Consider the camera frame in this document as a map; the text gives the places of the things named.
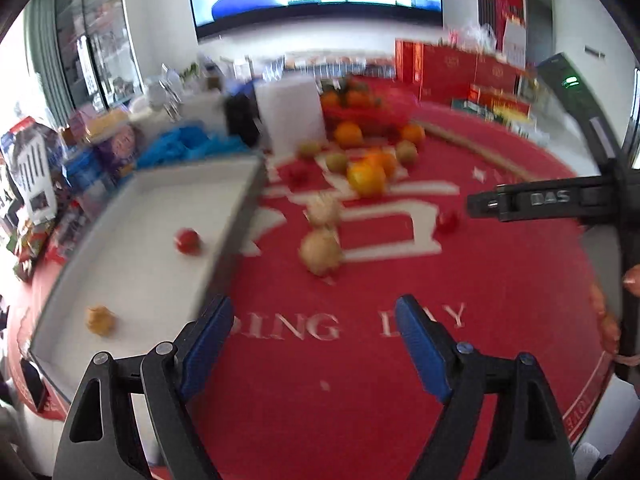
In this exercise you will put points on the red green snack packets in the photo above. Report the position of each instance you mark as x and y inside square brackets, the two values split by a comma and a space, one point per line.
[30, 245]

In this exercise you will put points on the clear glass jar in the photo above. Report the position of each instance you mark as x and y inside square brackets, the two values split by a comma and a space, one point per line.
[167, 92]

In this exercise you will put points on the bunch of leafy tangerines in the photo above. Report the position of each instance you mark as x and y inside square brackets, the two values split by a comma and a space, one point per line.
[360, 99]

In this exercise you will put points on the dark printed packets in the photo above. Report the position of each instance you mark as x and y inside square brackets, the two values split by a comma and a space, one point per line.
[70, 225]

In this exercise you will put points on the stack of flat colourful boxes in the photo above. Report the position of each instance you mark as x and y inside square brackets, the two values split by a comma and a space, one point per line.
[495, 105]

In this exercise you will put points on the purple tub with yellow lid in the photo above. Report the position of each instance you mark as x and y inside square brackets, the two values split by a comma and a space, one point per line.
[120, 145]

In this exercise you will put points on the green leafy plant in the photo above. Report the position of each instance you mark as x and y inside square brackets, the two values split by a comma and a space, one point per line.
[191, 71]

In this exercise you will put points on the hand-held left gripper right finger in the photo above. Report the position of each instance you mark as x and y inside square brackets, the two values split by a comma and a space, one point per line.
[422, 345]

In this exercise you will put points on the grey-green curtain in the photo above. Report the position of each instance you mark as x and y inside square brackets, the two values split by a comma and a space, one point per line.
[40, 55]

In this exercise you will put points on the glass display cabinet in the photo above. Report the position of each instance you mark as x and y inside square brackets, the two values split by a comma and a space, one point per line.
[95, 50]

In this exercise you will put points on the white box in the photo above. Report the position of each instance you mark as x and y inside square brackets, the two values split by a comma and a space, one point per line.
[205, 110]

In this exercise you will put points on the brown kiwi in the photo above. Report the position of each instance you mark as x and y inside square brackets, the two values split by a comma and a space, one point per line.
[309, 149]
[406, 152]
[336, 161]

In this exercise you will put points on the large orange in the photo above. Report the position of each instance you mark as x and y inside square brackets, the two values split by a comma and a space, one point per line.
[367, 180]

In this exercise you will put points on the husked physalis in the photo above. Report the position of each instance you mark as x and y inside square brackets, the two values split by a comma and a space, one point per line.
[320, 252]
[100, 319]
[324, 209]

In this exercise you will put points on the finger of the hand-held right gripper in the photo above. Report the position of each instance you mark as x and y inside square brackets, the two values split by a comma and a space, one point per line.
[530, 201]

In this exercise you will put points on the person's right hand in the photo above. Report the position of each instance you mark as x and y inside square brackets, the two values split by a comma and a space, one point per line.
[606, 327]

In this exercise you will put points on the blue rubber gloves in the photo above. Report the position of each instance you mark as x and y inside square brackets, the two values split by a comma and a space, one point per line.
[190, 142]

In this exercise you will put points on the blue labelled tub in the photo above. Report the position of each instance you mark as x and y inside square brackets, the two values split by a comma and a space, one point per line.
[82, 170]

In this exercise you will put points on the white tray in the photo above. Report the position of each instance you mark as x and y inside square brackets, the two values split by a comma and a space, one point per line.
[140, 270]

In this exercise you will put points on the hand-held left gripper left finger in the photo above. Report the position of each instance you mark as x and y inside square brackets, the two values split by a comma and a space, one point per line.
[207, 345]

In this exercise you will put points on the white paper towel roll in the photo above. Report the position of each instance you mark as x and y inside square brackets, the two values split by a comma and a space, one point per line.
[292, 115]

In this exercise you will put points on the white knife set package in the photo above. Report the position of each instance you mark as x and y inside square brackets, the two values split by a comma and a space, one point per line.
[35, 170]

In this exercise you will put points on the wooden stick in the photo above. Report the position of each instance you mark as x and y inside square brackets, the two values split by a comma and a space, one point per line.
[475, 151]

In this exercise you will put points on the black box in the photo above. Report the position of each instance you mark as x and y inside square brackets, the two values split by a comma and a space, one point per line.
[242, 120]

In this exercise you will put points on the red plastic basket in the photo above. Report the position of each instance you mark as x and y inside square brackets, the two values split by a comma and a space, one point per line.
[395, 110]

